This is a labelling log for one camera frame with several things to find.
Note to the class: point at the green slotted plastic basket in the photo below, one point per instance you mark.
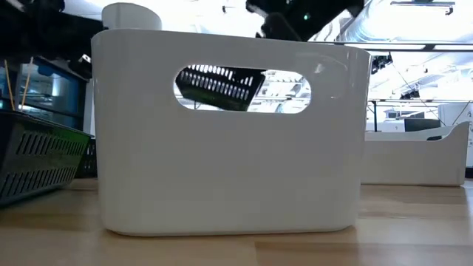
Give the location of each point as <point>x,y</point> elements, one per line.
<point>218,88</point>
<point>37,162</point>

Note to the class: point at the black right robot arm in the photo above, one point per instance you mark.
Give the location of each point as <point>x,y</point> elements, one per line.
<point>332,14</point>

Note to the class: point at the white shade table lamp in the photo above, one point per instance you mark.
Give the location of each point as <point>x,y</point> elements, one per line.
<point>129,16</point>

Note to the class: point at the black computer monitor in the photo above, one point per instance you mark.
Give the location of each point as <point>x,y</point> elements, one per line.
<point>421,125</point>

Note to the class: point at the white printed board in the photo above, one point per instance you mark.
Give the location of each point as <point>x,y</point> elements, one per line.
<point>456,125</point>

